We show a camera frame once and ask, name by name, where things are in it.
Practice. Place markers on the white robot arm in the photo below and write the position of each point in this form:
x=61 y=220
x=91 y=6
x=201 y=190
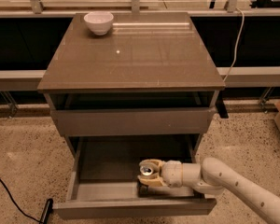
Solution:
x=211 y=177

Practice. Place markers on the white ceramic bowl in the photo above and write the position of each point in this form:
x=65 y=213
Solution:
x=99 y=22

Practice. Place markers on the grey top drawer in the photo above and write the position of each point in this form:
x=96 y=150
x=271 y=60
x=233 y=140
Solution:
x=127 y=113

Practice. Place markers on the open grey middle drawer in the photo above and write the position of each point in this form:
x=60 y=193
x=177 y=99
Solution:
x=104 y=181

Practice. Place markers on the black floor stand foot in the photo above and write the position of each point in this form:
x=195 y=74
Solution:
x=46 y=211

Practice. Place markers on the grey drawer cabinet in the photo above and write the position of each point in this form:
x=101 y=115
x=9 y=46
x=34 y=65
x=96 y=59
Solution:
x=151 y=52

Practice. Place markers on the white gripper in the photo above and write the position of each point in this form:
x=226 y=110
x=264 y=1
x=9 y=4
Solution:
x=171 y=173

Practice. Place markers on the silver redbull can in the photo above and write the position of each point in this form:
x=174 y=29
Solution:
x=145 y=172

